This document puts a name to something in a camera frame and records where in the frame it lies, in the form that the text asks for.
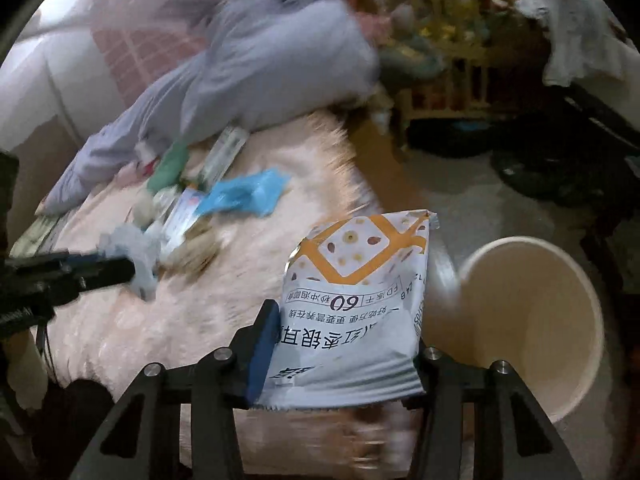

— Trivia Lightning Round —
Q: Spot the white plastic wrapper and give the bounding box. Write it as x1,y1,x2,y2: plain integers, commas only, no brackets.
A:
98,223,160,302

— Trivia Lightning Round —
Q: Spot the beige cloth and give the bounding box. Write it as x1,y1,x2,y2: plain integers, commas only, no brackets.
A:
162,224,221,281

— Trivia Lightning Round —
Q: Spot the white blue-logo medicine box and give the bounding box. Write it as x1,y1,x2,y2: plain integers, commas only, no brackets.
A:
160,188,205,258

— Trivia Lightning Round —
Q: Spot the green towel cloth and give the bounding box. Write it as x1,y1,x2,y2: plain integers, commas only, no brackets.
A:
146,142,190,195

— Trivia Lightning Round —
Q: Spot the blue foil snack wrapper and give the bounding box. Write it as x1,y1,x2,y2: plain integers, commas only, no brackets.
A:
196,169,290,217

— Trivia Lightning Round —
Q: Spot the green white medicine box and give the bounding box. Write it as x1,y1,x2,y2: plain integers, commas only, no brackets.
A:
198,126,250,192

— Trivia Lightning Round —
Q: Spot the white orange snack bag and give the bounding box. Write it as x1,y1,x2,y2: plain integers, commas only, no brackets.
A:
257,209,433,411

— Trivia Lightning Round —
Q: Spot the cream round trash bin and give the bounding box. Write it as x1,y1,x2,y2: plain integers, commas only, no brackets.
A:
422,236,604,422

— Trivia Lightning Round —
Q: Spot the pink quilted bedspread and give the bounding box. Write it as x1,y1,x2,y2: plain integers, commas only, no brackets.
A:
34,112,419,479

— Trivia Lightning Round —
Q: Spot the grey-blue duvet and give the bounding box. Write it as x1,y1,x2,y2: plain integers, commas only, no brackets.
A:
39,0,378,216

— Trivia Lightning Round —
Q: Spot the wooden baby crib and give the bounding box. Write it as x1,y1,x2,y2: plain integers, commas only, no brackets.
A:
347,0,550,127

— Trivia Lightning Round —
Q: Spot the white crumpled plastic bag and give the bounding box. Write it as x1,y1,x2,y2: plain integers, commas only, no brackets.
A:
515,0,625,87

